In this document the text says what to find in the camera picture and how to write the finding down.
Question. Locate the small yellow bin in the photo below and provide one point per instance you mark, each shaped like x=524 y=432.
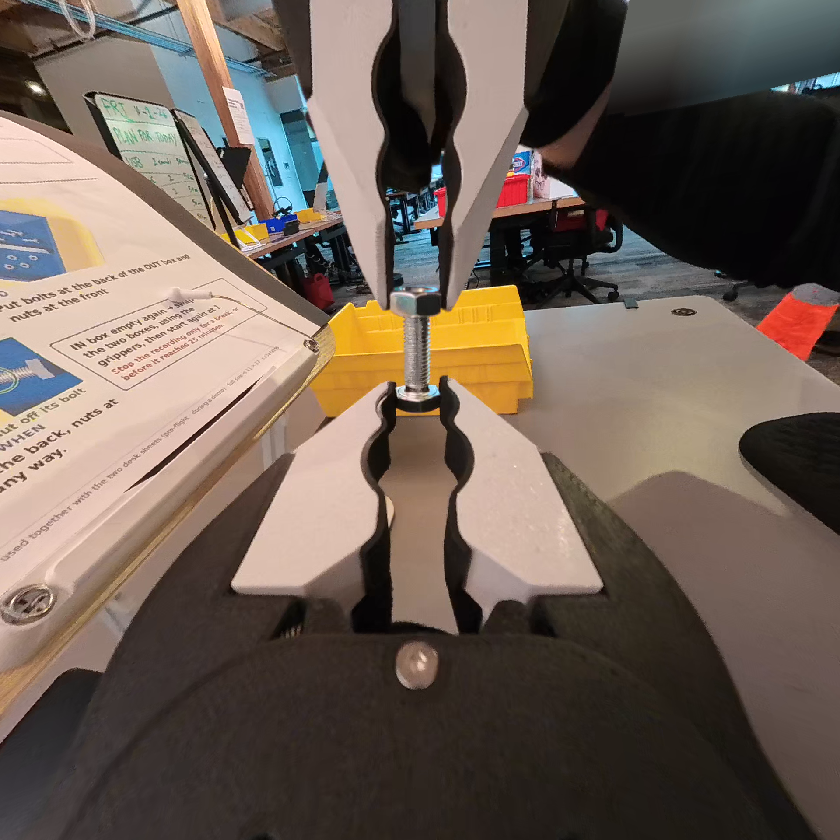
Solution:
x=310 y=216
x=248 y=234

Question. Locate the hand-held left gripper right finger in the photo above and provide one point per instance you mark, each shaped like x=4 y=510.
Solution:
x=518 y=512

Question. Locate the acrylic instruction sign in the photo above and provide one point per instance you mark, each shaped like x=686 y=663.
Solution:
x=131 y=394

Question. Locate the steel hex nut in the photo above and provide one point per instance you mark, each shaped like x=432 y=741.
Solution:
x=400 y=394

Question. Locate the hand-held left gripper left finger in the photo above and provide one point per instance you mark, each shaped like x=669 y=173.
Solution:
x=315 y=512

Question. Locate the small blue bin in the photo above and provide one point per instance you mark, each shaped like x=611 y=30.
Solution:
x=282 y=226

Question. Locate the white paper notice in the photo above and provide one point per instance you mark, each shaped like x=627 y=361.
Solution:
x=236 y=115

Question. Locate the black framed sign stand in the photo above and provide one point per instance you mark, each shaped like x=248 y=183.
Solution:
x=210 y=164

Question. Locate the steel hex bolt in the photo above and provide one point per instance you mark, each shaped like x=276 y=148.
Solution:
x=417 y=341

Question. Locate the red plastic bin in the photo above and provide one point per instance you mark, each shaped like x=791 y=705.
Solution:
x=515 y=193

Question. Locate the wooden post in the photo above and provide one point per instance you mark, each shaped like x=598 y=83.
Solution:
x=210 y=65

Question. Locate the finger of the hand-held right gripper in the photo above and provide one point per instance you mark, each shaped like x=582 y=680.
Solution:
x=341 y=79
x=492 y=79

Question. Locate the wooden desk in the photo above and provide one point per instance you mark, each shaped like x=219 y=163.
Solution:
x=289 y=241
x=544 y=207

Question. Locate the yellow plastic bin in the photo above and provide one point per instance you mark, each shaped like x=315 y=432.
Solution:
x=459 y=367

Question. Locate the orange safety cone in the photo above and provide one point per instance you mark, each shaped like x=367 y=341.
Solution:
x=794 y=328

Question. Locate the person's right forearm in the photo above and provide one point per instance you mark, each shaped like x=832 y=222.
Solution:
x=722 y=184

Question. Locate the red container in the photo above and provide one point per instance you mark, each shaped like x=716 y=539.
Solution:
x=317 y=292

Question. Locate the black office chair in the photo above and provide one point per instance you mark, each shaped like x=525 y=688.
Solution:
x=577 y=256

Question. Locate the whiteboard with green writing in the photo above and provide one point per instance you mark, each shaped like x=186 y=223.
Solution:
x=144 y=144

